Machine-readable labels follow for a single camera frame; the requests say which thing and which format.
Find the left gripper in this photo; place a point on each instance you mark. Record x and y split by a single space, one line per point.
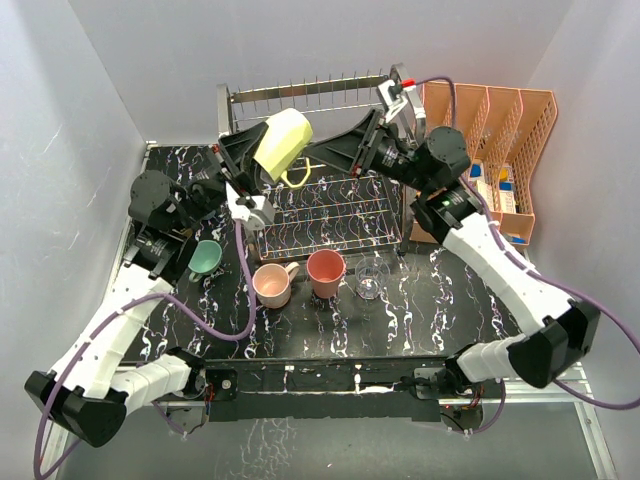
238 150

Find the clear glass cup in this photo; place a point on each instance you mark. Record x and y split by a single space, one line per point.
371 275

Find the white green box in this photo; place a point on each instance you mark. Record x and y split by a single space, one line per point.
478 180

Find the pink plastic cup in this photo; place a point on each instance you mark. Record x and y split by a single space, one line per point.
325 268

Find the pink and cream mug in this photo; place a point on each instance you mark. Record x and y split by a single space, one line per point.
272 284

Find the yellow-green faceted mug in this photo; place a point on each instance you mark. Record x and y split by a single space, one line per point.
288 133

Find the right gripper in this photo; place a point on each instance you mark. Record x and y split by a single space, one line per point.
346 151

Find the aluminium frame rail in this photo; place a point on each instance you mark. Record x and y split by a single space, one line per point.
228 391

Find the orange plastic file organizer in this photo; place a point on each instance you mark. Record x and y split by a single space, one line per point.
501 126

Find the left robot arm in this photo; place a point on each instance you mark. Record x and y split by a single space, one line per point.
125 310

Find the metal two-tier dish rack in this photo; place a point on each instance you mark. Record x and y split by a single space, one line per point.
329 209

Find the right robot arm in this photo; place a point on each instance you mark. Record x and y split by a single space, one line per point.
556 330

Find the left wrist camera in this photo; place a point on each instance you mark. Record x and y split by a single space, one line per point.
254 212

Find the blue white box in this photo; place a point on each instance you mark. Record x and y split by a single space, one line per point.
506 186

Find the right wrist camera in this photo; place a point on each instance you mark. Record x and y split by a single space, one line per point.
393 96

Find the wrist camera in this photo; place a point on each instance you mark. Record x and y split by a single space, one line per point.
254 212
393 96

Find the green ceramic cup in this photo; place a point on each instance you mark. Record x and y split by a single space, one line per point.
205 260

